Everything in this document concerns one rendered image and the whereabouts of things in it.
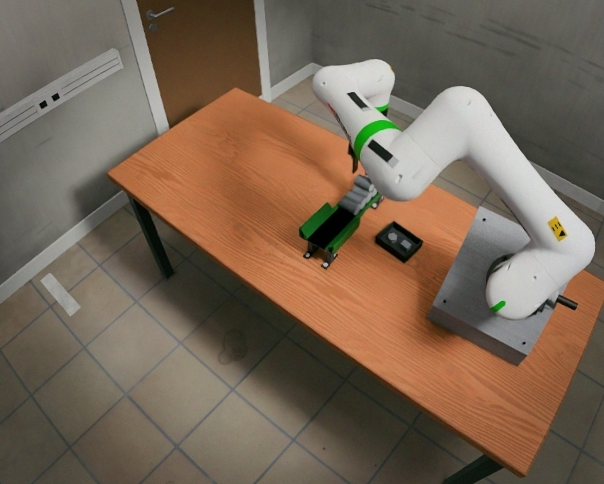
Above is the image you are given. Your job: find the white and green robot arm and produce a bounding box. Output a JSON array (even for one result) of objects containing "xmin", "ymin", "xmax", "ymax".
[{"xmin": 312, "ymin": 59, "xmax": 595, "ymax": 321}]

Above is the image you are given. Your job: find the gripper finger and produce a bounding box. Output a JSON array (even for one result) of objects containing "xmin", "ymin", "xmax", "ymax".
[{"xmin": 347, "ymin": 142, "xmax": 359, "ymax": 174}]

